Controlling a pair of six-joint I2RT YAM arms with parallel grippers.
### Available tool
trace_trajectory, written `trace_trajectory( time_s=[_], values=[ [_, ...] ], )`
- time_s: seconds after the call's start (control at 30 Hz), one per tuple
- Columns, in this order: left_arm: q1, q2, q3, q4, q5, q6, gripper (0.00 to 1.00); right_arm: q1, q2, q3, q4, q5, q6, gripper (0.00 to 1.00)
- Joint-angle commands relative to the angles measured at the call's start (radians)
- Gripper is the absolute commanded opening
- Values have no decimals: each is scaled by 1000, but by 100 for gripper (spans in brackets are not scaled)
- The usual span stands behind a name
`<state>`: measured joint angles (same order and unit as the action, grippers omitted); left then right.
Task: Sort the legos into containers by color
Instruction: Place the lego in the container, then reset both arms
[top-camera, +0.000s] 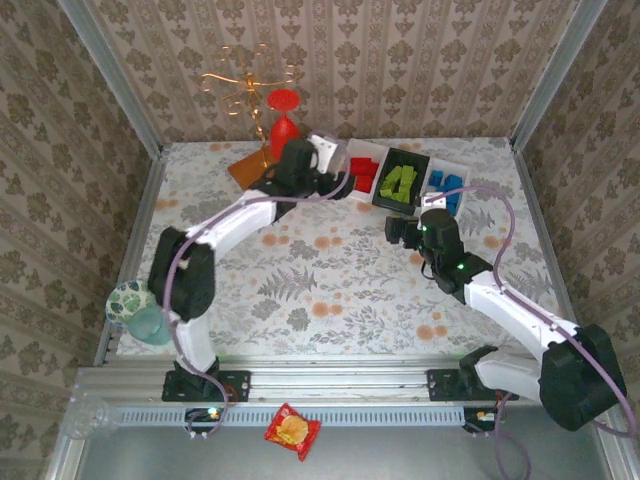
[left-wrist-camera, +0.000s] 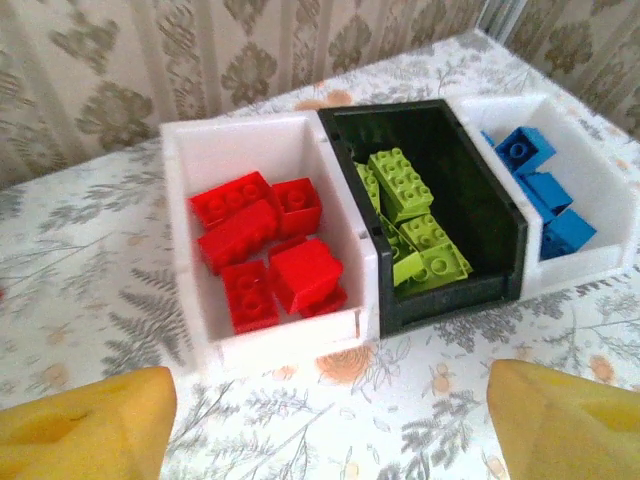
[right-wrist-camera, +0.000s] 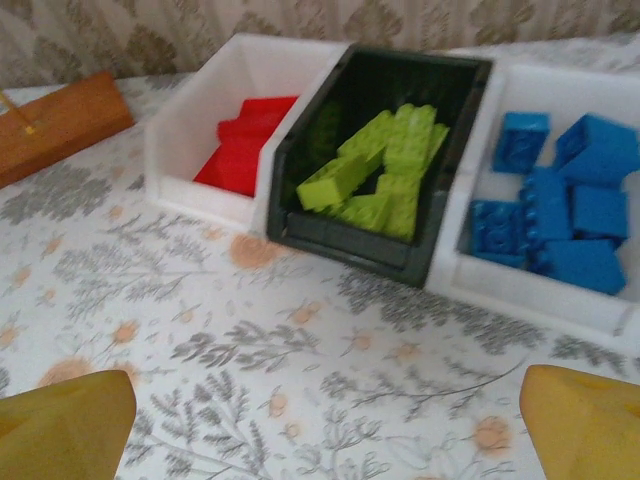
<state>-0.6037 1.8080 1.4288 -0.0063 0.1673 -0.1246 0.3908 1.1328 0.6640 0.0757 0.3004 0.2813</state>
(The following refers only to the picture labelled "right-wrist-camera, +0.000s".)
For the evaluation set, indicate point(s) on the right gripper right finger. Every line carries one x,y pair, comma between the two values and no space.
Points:
585,430

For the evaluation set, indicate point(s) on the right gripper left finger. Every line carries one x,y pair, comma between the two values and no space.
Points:
60,430

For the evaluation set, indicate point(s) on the white plastic bin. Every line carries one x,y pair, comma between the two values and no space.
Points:
500,295
175,125

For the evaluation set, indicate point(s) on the blue lego brick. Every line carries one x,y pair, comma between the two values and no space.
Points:
522,142
600,215
597,150
497,231
582,265
547,210

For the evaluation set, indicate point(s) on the green lego brick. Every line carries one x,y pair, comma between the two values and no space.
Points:
417,132
372,135
340,182
385,215
405,182

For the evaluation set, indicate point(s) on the black plastic bin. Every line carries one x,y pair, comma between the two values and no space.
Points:
350,250

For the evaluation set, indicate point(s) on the red lego brick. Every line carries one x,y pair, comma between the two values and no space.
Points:
230,162
265,110

